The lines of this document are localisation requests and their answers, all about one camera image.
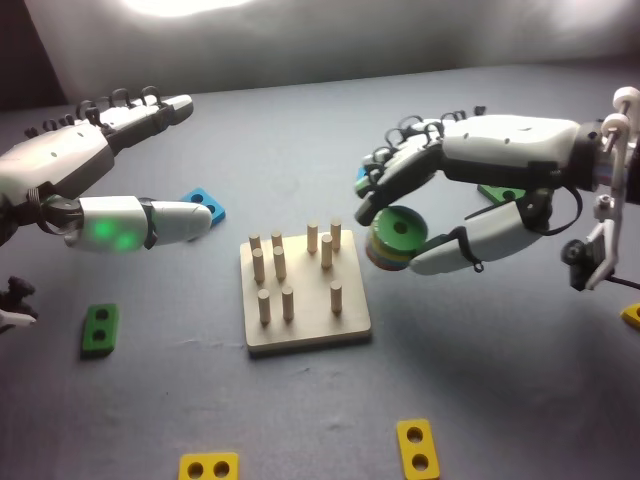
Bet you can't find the stack of coloured rings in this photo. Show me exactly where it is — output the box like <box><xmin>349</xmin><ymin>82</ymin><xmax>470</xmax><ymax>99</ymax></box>
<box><xmin>364</xmin><ymin>205</ymin><xmax>430</xmax><ymax>272</ymax></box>

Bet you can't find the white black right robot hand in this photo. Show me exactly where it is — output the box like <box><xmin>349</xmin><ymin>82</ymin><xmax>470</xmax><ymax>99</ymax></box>
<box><xmin>353</xmin><ymin>104</ymin><xmax>584</xmax><ymax>277</ymax></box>

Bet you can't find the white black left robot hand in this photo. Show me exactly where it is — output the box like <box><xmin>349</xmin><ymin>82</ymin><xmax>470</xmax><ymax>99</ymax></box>
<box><xmin>0</xmin><ymin>87</ymin><xmax>214</xmax><ymax>254</ymax></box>

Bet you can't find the green two-hole block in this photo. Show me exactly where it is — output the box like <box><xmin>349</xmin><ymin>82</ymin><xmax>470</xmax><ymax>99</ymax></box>
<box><xmin>79</xmin><ymin>303</ymin><xmax>120</xmax><ymax>360</ymax></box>

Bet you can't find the grey table cloth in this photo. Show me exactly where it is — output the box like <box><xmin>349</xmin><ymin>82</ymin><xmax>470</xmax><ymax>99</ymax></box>
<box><xmin>0</xmin><ymin>62</ymin><xmax>640</xmax><ymax>480</ymax></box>

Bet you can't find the green four-hole block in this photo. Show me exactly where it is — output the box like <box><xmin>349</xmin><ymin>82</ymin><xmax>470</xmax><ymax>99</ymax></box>
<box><xmin>476</xmin><ymin>183</ymin><xmax>529</xmax><ymax>205</ymax></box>

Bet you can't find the blue four-hole block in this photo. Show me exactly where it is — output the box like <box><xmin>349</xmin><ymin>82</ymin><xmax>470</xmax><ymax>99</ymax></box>
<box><xmin>179</xmin><ymin>187</ymin><xmax>226</xmax><ymax>229</ymax></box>

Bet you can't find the yellow two-hole block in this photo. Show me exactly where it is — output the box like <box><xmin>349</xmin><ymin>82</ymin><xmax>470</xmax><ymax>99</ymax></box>
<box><xmin>178</xmin><ymin>452</ymin><xmax>240</xmax><ymax>480</ymax></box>
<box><xmin>396</xmin><ymin>418</ymin><xmax>442</xmax><ymax>480</ymax></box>

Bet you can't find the wooden peg board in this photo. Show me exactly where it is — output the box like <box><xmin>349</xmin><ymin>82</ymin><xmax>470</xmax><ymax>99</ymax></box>
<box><xmin>238</xmin><ymin>215</ymin><xmax>374</xmax><ymax>356</ymax></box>

